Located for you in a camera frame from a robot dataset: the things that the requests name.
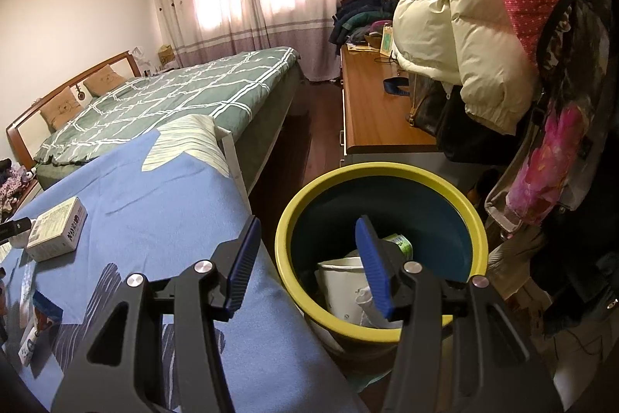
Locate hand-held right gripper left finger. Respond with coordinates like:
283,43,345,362
51,214,262,413

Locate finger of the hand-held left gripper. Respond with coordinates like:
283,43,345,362
0,217,32,245

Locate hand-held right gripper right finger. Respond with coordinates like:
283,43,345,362
354,214,564,413

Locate white green plastic bottle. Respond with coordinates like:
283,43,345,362
355,233,416,329

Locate white paper cup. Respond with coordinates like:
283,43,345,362
316,255,375,327

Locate yellow rimmed bin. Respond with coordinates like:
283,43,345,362
275,162,489,358

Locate white cardboard box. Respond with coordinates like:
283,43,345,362
25,196,87,261

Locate clothes pile with black jacket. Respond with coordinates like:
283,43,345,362
0,159,39,220

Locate small packet on table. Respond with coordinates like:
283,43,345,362
18,290,65,368

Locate blue tablecloth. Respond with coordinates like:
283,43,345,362
0,115,368,413

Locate brown pillow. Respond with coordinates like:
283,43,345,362
39,86,82,133
83,67,127,97

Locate wooden bed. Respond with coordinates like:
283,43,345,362
6,46,310,196

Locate wooden desk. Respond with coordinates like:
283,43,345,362
339,44,446,167

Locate black bag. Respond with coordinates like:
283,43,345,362
435,89,533,165

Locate brown handbag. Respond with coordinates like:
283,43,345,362
406,74,448,135

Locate green checked quilt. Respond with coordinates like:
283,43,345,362
35,46,298,167

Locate pink floral cloth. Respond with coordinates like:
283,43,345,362
484,103,591,240

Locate dark folded clothes pile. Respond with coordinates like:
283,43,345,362
329,0,400,48

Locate cream puffer jacket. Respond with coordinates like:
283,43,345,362
391,0,540,135

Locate dark hanging clothes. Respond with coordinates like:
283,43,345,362
532,0,619,336

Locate blue strap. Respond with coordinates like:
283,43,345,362
383,77,412,97

